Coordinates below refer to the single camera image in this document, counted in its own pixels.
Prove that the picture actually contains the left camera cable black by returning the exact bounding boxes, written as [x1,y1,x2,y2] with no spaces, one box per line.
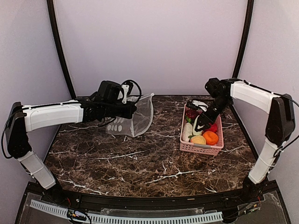
[122,79,142,103]

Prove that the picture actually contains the white slotted cable duct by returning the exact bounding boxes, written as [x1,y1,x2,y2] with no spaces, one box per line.
[30,199,223,224]

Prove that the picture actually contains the black frame post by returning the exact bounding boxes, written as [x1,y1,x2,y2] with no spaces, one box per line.
[46,0,76,99]
[232,0,254,78]

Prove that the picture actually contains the yellow peach toy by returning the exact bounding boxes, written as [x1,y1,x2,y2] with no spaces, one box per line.
[190,135,206,145]

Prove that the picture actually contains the clear polka dot zip bag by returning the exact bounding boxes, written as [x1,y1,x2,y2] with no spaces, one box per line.
[106,93,155,137]

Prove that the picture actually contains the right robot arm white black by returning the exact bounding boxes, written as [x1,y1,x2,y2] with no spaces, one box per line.
[194,78,297,184]

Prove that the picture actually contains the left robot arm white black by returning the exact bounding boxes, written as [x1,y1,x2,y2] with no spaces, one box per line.
[1,97,137,203]

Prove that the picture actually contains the dark red pomegranate toy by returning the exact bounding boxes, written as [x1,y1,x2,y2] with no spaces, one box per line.
[207,123,218,133]

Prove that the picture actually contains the right black frame post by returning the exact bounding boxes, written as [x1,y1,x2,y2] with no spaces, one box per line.
[232,0,254,78]

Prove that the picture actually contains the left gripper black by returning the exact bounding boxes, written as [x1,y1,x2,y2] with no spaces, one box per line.
[104,100,137,119]

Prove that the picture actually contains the left black frame post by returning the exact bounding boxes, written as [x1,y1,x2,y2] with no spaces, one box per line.
[46,0,76,99]

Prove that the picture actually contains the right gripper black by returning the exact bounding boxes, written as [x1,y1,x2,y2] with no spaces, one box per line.
[195,95,232,131]

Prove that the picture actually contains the dark red beet toy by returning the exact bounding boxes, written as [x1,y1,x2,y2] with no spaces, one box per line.
[185,109,199,120]

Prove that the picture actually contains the black front rail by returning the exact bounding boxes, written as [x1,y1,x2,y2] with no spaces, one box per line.
[50,189,243,210]

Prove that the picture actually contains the white radish toy right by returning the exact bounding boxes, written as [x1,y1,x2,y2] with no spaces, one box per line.
[192,114,205,136]

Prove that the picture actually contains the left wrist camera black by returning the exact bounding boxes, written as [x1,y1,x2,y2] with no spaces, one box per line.
[95,81,130,104]

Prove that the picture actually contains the white radish toy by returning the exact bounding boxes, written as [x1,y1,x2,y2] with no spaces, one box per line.
[182,122,193,142]
[192,114,205,136]

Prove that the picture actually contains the pink plastic basket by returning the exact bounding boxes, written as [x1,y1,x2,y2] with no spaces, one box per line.
[179,104,224,156]

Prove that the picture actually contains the circuit board with leds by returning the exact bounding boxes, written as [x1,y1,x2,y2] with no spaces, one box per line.
[67,210,87,221]

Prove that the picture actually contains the white radish toy left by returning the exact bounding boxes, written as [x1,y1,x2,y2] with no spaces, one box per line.
[182,122,193,142]

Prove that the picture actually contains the orange tangerine toy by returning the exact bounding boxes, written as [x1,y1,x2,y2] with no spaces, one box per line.
[203,131,219,146]

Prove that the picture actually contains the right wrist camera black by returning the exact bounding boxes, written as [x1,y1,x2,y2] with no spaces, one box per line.
[205,77,225,98]

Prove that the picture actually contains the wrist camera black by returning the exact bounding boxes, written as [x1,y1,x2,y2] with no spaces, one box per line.
[205,77,225,98]
[95,81,130,104]

